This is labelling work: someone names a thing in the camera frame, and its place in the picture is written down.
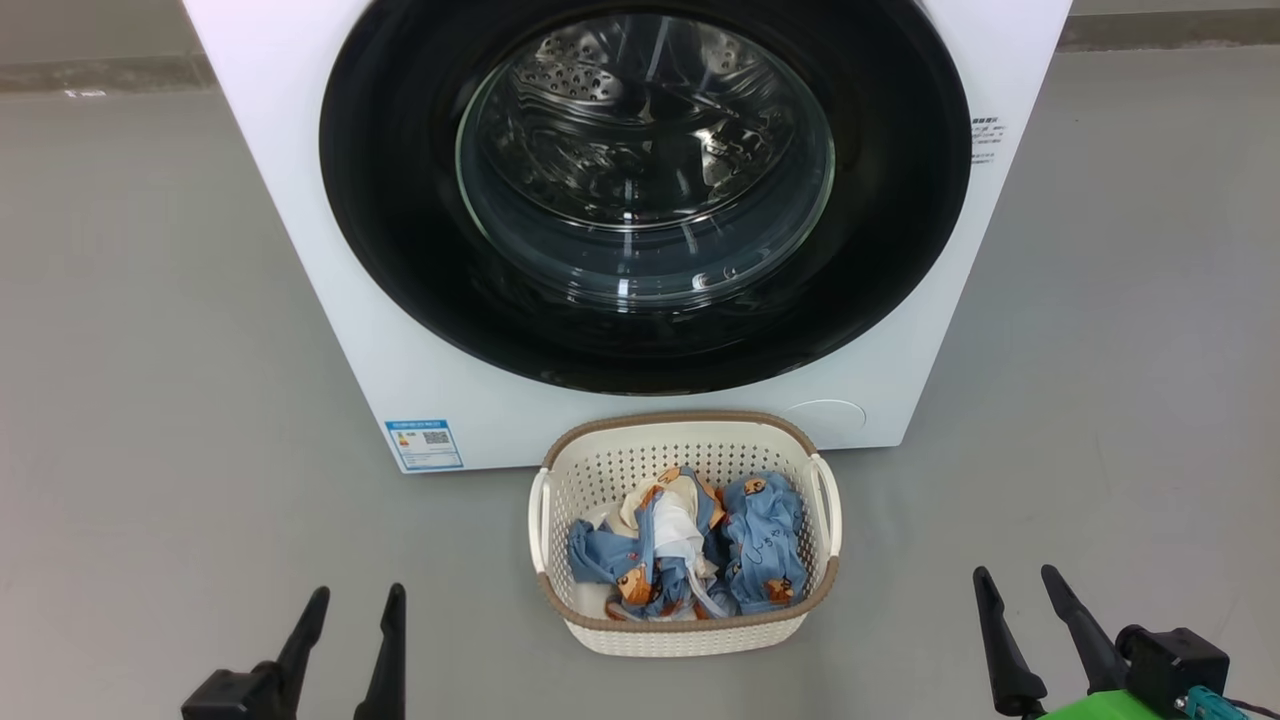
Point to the black round glass washer door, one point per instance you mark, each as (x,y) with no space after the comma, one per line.
(400,200)

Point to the blue cartoon garment white lining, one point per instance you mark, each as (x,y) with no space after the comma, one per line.
(600,555)

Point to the white front-load washing machine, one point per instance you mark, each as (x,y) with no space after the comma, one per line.
(350,350)

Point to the blue energy label sticker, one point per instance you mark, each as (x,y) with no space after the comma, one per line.
(425,445)

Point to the black text label sticker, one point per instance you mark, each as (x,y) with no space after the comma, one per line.
(986,140)

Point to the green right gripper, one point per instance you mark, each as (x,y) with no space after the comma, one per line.
(1100,708)

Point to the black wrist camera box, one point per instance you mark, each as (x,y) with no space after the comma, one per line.
(1175,660)

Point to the cream perforated basket brown rim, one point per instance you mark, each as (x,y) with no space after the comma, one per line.
(620,470)

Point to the round white filter cover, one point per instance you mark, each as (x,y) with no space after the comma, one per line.
(825,416)

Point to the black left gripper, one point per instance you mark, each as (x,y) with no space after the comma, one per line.
(235,698)

